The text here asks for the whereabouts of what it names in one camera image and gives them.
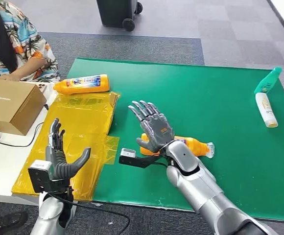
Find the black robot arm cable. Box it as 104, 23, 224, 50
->
48, 192, 131, 235

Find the yellow plastic sheet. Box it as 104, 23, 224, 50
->
11, 91, 122, 202

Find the black wheeled bin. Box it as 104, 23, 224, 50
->
96, 0, 144, 33

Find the thin black desk cable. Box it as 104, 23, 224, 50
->
0, 103, 50, 148

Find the brown cardboard box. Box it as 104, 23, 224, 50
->
0, 78, 48, 137

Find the black shoe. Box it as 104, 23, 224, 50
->
0, 211, 29, 235

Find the person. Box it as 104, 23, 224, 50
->
0, 0, 61, 84

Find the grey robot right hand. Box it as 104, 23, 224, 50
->
128, 100, 175, 154

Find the orange bottle with clear cap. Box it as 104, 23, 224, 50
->
140, 133, 215, 159

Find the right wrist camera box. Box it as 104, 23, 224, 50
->
119, 147, 162, 169

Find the green table mat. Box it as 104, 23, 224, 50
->
67, 57, 284, 223

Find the white bottle with yellow cap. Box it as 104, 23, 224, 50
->
254, 92, 279, 129

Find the green plastic bottle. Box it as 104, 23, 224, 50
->
254, 67, 283, 95

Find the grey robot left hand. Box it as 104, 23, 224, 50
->
45, 117, 91, 187

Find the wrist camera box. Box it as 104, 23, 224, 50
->
119, 147, 162, 169
28, 159, 54, 194

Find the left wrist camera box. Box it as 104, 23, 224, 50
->
28, 159, 54, 194

